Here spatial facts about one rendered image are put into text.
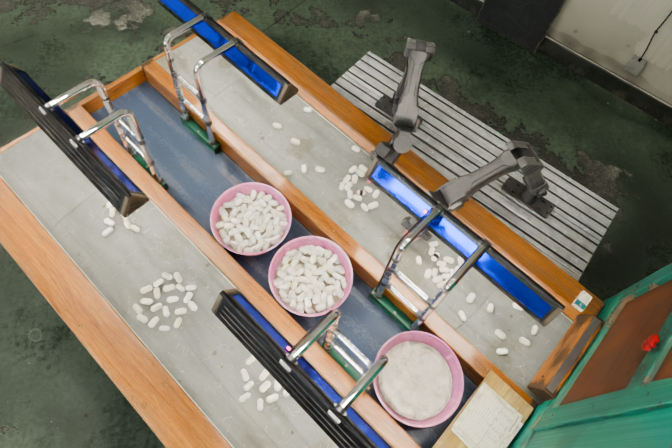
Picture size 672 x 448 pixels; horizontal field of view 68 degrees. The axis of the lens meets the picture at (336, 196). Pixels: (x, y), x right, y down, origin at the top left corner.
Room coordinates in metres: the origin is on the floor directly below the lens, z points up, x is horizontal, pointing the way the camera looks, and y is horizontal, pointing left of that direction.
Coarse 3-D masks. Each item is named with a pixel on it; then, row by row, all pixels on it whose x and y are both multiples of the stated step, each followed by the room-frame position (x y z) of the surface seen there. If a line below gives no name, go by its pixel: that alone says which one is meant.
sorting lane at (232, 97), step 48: (192, 48) 1.44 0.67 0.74; (240, 96) 1.23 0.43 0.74; (288, 144) 1.05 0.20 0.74; (336, 144) 1.09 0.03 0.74; (336, 192) 0.88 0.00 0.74; (384, 240) 0.73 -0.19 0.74; (432, 240) 0.76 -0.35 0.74; (432, 288) 0.59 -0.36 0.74; (480, 288) 0.62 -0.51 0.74; (480, 336) 0.46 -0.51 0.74; (528, 336) 0.49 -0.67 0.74
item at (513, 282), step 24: (384, 168) 0.78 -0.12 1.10; (384, 192) 0.73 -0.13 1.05; (408, 192) 0.72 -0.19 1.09; (456, 240) 0.61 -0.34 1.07; (480, 240) 0.60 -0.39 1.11; (480, 264) 0.55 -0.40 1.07; (504, 264) 0.54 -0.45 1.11; (504, 288) 0.50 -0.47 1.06; (528, 288) 0.49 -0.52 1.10; (528, 312) 0.45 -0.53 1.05; (552, 312) 0.45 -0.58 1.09
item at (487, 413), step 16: (480, 400) 0.27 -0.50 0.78; (496, 400) 0.27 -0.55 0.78; (464, 416) 0.22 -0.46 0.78; (480, 416) 0.22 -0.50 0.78; (496, 416) 0.23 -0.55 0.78; (512, 416) 0.24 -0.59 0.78; (464, 432) 0.18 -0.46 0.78; (480, 432) 0.18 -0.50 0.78; (496, 432) 0.19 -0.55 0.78; (512, 432) 0.20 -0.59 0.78
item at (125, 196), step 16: (0, 64) 0.91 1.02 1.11; (0, 80) 0.88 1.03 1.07; (16, 80) 0.86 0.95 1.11; (32, 80) 0.90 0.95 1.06; (16, 96) 0.83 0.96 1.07; (32, 96) 0.81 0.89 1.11; (48, 96) 0.86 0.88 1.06; (32, 112) 0.78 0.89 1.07; (48, 112) 0.77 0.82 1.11; (64, 112) 0.81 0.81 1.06; (48, 128) 0.74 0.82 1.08; (64, 128) 0.72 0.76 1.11; (80, 128) 0.77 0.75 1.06; (64, 144) 0.69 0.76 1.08; (80, 144) 0.68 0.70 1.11; (96, 144) 0.72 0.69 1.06; (80, 160) 0.65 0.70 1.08; (96, 160) 0.64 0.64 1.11; (96, 176) 0.61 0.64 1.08; (112, 176) 0.60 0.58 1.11; (112, 192) 0.57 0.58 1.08; (128, 192) 0.57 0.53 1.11; (128, 208) 0.54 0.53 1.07
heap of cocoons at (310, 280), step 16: (288, 256) 0.62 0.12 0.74; (304, 256) 0.62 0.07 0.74; (320, 256) 0.64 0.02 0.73; (336, 256) 0.64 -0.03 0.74; (288, 272) 0.56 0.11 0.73; (304, 272) 0.58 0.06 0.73; (320, 272) 0.58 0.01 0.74; (336, 272) 0.60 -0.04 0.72; (288, 288) 0.51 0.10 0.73; (304, 288) 0.52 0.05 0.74; (320, 288) 0.53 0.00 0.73; (336, 288) 0.53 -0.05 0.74; (288, 304) 0.46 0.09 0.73; (304, 304) 0.47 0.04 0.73; (320, 304) 0.48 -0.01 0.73
